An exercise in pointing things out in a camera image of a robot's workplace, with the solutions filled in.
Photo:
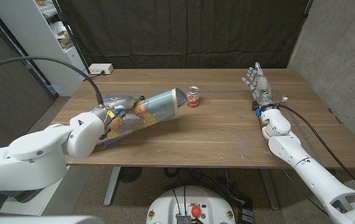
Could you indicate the dark shoe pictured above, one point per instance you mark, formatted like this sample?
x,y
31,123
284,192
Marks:
x,y
28,196

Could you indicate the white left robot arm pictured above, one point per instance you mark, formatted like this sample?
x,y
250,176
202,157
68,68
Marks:
x,y
34,155

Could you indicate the red tomato can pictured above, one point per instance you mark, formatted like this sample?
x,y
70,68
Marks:
x,y
194,98

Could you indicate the black fabric mat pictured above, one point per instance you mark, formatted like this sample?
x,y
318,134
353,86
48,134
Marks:
x,y
180,31

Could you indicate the white robot torso edge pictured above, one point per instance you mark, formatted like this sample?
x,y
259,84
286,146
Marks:
x,y
40,220

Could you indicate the white shelf cabinet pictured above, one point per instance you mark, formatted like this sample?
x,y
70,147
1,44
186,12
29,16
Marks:
x,y
37,40

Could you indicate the white power outlet box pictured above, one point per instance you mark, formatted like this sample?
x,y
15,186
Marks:
x,y
100,68

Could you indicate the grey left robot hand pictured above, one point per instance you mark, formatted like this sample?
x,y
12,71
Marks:
x,y
120,102

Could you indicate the red emergency stop button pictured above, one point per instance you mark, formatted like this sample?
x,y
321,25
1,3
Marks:
x,y
196,211

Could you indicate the black floor power strip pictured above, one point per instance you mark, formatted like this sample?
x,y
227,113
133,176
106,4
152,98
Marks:
x,y
246,214

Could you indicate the paper map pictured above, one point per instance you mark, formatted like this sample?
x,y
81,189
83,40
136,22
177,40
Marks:
x,y
162,105

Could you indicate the cardboard box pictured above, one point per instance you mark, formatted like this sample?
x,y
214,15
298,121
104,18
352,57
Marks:
x,y
65,42

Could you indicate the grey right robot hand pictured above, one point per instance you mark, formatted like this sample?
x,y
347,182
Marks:
x,y
263,88

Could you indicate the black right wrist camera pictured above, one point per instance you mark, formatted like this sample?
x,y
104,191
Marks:
x,y
255,106

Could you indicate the black round fan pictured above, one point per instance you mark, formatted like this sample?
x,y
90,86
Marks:
x,y
129,174

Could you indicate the black backdrop stand pole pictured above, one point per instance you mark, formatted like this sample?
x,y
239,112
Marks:
x,y
71,37

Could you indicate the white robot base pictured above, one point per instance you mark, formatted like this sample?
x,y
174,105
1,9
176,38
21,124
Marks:
x,y
190,199

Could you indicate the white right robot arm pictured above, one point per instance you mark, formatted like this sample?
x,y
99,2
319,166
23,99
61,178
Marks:
x,y
308,168

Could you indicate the white plastic bag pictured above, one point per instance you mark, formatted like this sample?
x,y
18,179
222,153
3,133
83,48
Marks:
x,y
57,28

